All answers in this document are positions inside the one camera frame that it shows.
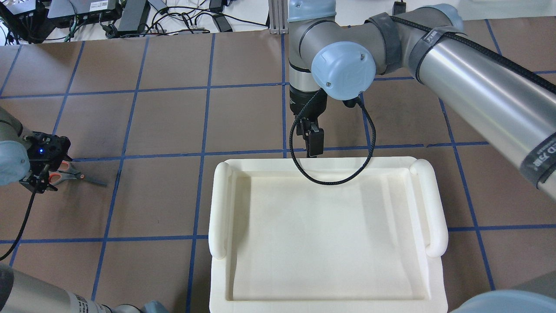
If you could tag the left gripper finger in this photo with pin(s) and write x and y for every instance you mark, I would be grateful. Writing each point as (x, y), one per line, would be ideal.
(40, 183)
(65, 157)

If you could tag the white foam tray box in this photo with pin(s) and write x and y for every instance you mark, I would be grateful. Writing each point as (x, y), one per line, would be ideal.
(283, 244)

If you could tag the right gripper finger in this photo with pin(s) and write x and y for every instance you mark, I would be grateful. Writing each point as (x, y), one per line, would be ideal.
(315, 138)

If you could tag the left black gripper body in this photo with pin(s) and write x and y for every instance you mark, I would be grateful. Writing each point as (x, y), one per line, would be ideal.
(36, 166)

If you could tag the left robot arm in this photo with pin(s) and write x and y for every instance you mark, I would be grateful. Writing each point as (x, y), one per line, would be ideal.
(24, 293)

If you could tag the orange grey scissors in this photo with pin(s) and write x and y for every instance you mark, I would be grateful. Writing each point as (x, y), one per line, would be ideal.
(67, 171)

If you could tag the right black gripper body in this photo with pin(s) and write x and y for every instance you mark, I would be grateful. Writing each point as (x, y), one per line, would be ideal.
(306, 103)

